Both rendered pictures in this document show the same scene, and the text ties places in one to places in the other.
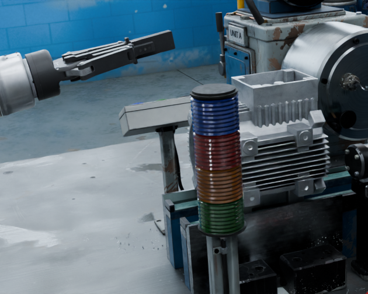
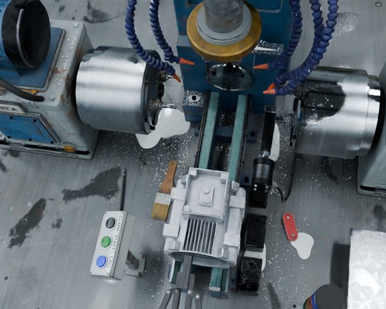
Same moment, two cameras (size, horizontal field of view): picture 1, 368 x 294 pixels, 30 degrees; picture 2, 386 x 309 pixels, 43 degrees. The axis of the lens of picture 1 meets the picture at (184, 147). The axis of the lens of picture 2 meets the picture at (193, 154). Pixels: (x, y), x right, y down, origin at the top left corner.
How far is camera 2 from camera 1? 129 cm
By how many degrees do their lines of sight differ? 59
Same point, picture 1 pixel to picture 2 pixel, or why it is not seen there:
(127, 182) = (38, 259)
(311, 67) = (129, 117)
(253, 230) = not seen: hidden behind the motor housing
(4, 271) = not seen: outside the picture
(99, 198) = (51, 291)
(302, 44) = (97, 99)
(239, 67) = (22, 124)
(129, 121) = (117, 277)
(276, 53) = (67, 109)
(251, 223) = not seen: hidden behind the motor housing
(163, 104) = (119, 246)
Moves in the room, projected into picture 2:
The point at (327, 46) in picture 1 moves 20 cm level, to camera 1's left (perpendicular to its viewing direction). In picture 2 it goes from (132, 99) to (95, 160)
